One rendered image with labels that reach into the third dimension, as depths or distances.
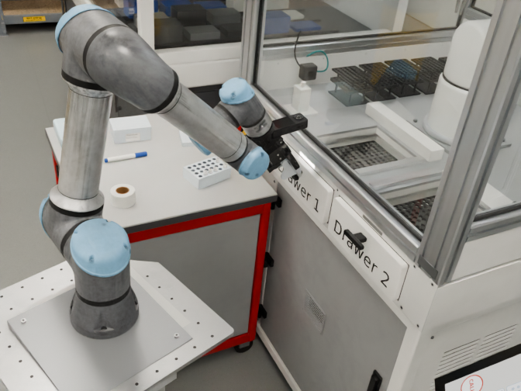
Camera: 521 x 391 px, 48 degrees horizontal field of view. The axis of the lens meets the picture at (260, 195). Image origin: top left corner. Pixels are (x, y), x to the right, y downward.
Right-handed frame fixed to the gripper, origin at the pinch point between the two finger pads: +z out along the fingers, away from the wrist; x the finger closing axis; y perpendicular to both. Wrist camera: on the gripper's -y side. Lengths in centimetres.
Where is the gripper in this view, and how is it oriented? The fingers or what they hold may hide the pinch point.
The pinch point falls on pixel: (297, 168)
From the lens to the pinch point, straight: 164.2
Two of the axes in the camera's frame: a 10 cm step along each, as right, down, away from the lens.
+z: 4.4, 5.6, 7.0
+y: -7.8, 6.2, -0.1
